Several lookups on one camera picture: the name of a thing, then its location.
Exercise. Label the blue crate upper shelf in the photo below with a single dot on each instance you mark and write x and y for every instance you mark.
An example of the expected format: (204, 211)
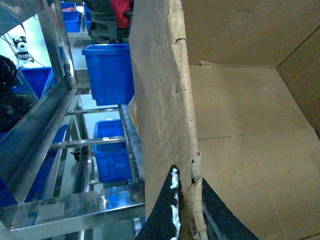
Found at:
(110, 73)

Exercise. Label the blue crate shelf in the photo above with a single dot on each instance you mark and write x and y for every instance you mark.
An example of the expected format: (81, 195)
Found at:
(111, 158)
(110, 73)

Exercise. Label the steel roller shelf rack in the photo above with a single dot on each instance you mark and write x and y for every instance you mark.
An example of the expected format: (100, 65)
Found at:
(25, 147)

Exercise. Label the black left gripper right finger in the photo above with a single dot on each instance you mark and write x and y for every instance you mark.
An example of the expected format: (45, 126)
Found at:
(220, 221)

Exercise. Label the brown cardboard box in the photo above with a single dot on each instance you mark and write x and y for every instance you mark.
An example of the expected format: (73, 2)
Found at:
(229, 92)

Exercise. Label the blue crate lower shelf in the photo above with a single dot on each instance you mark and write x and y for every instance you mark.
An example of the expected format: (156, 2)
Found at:
(111, 158)

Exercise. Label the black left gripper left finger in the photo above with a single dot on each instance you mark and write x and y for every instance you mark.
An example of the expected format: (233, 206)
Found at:
(163, 222)

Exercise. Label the blue crate far left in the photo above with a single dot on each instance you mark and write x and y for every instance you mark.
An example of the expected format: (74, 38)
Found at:
(41, 79)

